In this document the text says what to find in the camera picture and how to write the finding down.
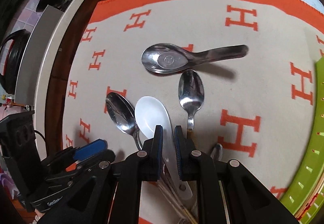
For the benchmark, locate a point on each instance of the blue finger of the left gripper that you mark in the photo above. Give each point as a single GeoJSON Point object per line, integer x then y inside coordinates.
{"type": "Point", "coordinates": [90, 150]}
{"type": "Point", "coordinates": [107, 157]}

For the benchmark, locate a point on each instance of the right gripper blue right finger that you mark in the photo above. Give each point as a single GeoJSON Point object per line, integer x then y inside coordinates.
{"type": "Point", "coordinates": [186, 155]}

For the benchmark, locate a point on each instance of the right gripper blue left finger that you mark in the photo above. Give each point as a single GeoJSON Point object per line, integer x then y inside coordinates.
{"type": "Point", "coordinates": [153, 160]}

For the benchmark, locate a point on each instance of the white ceramic soup spoon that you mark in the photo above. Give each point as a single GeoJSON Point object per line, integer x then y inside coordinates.
{"type": "Point", "coordinates": [151, 114]}

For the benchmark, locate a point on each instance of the steel fork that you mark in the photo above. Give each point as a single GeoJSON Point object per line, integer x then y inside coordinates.
{"type": "Point", "coordinates": [166, 188]}

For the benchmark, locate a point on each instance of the steel teaspoon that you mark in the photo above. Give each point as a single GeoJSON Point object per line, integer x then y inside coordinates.
{"type": "Point", "coordinates": [122, 114]}

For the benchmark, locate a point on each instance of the wood-handled steel spoon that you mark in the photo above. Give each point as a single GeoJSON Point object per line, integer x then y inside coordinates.
{"type": "Point", "coordinates": [191, 97]}

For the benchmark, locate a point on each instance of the large steel soup spoon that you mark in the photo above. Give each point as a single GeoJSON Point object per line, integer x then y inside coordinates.
{"type": "Point", "coordinates": [167, 58]}

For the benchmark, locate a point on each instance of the small steel spoon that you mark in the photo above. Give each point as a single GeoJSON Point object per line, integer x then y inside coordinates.
{"type": "Point", "coordinates": [217, 152]}

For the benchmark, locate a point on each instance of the orange beige H-pattern cloth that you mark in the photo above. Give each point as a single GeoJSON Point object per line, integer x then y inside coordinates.
{"type": "Point", "coordinates": [247, 74]}

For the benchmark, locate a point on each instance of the green plastic utensil tray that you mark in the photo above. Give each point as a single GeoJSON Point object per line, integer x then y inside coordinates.
{"type": "Point", "coordinates": [304, 196]}

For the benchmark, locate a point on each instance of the black rice cooker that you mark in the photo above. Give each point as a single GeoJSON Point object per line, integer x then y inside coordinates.
{"type": "Point", "coordinates": [13, 59]}

